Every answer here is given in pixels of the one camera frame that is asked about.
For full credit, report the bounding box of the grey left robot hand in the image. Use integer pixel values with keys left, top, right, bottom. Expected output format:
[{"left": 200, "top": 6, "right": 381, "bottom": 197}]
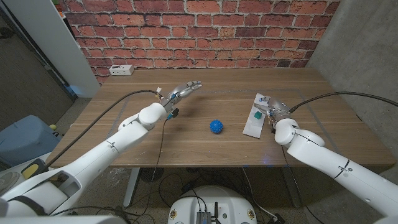
[{"left": 160, "top": 80, "right": 203, "bottom": 121}]

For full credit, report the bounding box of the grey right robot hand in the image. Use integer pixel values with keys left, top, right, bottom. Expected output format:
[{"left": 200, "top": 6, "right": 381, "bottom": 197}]
[{"left": 253, "top": 96, "right": 292, "bottom": 125}]

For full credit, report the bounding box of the white receipt paper strip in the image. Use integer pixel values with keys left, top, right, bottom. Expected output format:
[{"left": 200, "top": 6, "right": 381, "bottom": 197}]
[{"left": 242, "top": 93, "right": 271, "bottom": 139}]

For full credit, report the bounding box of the blue spiky ball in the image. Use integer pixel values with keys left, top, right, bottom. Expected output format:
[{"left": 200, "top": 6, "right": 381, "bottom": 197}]
[{"left": 209, "top": 119, "right": 224, "bottom": 135}]

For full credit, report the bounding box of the white power strip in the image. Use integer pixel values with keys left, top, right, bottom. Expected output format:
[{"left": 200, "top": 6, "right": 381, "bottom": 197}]
[{"left": 109, "top": 64, "right": 135, "bottom": 77}]

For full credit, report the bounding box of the red brick printed backdrop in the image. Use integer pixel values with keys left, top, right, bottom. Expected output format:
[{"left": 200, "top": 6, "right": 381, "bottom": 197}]
[{"left": 57, "top": 0, "right": 341, "bottom": 85}]

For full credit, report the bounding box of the grey table leg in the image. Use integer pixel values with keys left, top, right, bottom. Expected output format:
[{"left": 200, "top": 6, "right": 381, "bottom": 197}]
[{"left": 281, "top": 167, "right": 302, "bottom": 208}]

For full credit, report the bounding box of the white table leg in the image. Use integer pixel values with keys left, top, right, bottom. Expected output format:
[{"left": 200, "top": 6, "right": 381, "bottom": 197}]
[{"left": 123, "top": 167, "right": 141, "bottom": 208}]

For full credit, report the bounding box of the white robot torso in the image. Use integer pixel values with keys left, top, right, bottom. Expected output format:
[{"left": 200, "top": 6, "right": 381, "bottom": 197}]
[{"left": 167, "top": 185, "right": 258, "bottom": 224}]

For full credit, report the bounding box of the blue plastic bin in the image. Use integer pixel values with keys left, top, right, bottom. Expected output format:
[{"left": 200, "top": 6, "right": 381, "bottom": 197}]
[{"left": 0, "top": 114, "right": 63, "bottom": 167}]

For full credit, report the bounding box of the black and yellow pedal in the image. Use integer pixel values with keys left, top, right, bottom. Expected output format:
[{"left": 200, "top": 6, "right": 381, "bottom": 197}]
[{"left": 21, "top": 157, "right": 49, "bottom": 180}]

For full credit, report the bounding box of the white round device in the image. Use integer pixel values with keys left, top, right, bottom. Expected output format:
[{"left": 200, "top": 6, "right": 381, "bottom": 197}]
[{"left": 0, "top": 170, "right": 20, "bottom": 197}]

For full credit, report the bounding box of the thin black left wrist cable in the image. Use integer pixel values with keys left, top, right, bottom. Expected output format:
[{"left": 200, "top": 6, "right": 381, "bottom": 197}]
[{"left": 136, "top": 119, "right": 169, "bottom": 215}]

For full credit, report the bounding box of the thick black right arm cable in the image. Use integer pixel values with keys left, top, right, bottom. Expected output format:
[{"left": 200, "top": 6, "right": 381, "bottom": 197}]
[{"left": 289, "top": 91, "right": 398, "bottom": 113}]

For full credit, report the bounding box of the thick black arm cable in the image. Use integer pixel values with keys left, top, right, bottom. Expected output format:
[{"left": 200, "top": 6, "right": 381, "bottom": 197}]
[
  {"left": 45, "top": 90, "right": 159, "bottom": 169},
  {"left": 289, "top": 91, "right": 398, "bottom": 113}
]

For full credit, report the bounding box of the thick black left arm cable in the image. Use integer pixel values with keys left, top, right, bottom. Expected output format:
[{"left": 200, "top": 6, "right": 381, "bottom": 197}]
[{"left": 45, "top": 90, "right": 159, "bottom": 169}]

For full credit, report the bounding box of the white wall panel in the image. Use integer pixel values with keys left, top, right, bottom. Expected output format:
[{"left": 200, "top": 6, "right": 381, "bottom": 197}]
[{"left": 2, "top": 0, "right": 101, "bottom": 98}]

